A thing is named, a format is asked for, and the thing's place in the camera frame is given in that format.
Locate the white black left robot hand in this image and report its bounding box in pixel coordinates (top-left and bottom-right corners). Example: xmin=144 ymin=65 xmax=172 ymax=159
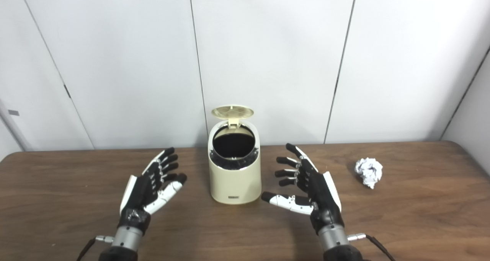
xmin=118 ymin=147 xmax=188 ymax=235

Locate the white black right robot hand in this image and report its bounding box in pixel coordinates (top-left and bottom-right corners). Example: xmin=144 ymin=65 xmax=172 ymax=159
xmin=261 ymin=143 xmax=344 ymax=235

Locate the white paper ball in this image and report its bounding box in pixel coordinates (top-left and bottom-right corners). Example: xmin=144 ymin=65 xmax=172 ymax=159
xmin=354 ymin=158 xmax=383 ymax=189

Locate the cream-colored round bin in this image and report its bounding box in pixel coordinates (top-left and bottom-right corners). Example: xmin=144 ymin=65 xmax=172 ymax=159
xmin=208 ymin=119 xmax=262 ymax=205

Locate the cream round bin lid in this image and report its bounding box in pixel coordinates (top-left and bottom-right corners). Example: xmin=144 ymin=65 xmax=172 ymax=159
xmin=211 ymin=105 xmax=255 ymax=129

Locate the black bin liner bag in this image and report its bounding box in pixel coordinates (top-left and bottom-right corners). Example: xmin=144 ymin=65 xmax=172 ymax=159
xmin=212 ymin=125 xmax=260 ymax=171

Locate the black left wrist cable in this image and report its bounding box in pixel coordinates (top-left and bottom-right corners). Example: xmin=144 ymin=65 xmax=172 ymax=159
xmin=77 ymin=235 xmax=114 ymax=261

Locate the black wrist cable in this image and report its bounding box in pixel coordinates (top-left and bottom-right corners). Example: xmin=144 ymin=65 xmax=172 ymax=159
xmin=77 ymin=235 xmax=114 ymax=261
xmin=348 ymin=233 xmax=397 ymax=261

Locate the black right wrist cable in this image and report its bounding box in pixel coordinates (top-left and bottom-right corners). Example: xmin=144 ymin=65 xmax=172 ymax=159
xmin=348 ymin=233 xmax=397 ymax=261

